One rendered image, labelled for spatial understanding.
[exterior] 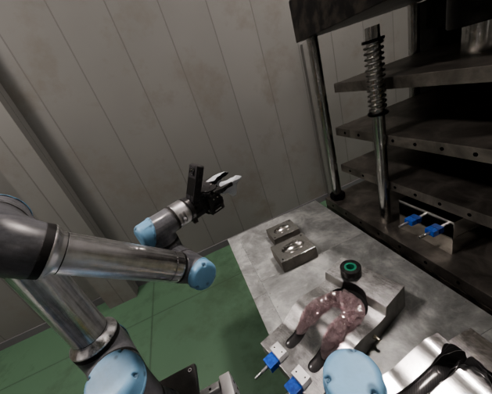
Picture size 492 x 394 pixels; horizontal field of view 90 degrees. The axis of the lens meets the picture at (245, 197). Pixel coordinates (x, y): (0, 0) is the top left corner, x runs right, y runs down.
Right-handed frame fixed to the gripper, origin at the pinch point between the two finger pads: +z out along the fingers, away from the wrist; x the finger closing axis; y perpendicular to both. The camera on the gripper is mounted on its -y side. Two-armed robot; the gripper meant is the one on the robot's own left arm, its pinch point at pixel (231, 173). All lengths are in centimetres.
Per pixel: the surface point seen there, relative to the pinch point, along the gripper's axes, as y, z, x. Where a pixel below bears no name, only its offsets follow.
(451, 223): 43, 62, 56
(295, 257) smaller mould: 59, 23, 3
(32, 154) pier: 3, -40, -202
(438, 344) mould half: 44, 7, 63
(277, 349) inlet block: 55, -18, 25
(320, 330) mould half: 53, -5, 34
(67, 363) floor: 169, -111, -161
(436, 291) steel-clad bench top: 58, 37, 59
